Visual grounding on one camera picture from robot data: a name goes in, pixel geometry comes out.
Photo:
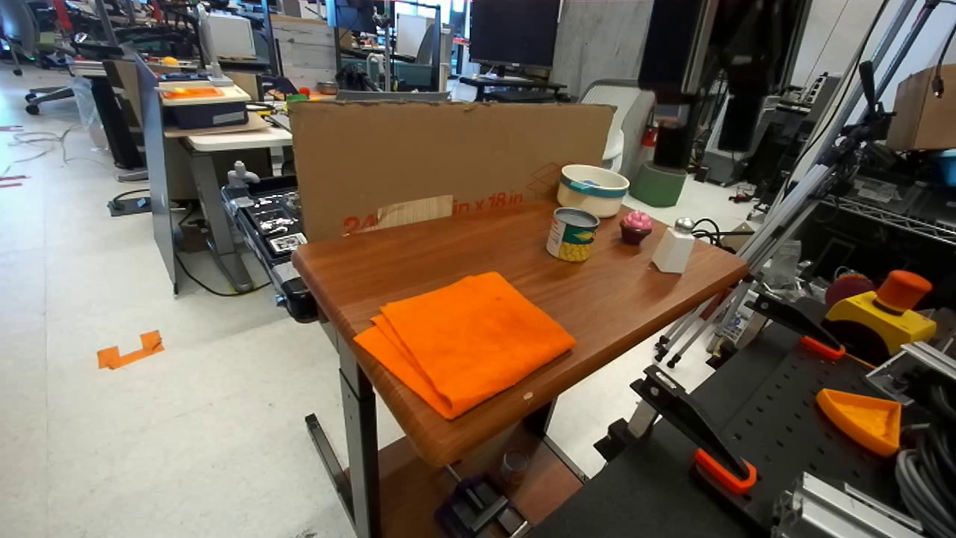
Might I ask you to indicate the open black tool case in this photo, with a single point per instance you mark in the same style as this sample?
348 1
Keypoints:
272 224

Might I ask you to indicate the large cardboard sheet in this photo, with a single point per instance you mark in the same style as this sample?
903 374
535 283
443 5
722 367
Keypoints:
448 153

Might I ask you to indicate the white bowl with teal stripe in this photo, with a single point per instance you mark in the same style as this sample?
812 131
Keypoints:
590 196

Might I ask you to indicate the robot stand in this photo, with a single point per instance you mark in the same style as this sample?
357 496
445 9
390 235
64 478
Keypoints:
777 418

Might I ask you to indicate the orange triangular plastic piece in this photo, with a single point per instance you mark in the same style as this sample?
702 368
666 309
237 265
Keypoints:
863 418

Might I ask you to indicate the white salt shaker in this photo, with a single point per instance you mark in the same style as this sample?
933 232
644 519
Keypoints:
674 250

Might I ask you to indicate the white desk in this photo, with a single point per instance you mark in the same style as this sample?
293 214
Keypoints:
224 149

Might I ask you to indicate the monitor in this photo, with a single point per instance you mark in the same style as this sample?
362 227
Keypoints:
514 31

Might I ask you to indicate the white office chair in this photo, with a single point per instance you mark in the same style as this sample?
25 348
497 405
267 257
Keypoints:
627 104

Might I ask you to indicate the black column on green base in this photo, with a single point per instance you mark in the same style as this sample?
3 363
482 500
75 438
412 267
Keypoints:
676 67

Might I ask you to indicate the dark red ball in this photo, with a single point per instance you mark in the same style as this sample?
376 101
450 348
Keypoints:
848 288

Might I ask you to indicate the yellow emergency stop button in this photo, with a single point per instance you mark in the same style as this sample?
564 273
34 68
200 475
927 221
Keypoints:
881 317

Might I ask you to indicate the small brown cup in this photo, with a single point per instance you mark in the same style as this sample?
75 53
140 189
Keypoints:
514 467

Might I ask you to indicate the pink toy cupcake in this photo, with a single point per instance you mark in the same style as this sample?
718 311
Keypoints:
635 226

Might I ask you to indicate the aluminium profile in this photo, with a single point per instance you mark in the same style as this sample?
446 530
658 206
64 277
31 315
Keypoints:
836 512

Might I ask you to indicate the orange towel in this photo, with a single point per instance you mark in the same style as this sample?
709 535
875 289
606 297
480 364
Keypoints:
470 336

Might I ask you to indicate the cardboard box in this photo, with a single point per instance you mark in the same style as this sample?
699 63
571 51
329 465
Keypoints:
922 108

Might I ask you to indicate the black clamp with orange grip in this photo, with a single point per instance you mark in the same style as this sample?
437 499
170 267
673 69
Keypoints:
702 426
795 317

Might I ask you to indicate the black device on shelf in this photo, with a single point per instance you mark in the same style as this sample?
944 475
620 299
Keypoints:
478 508

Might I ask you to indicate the tin can with yellow label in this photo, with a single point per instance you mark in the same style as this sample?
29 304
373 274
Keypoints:
571 237

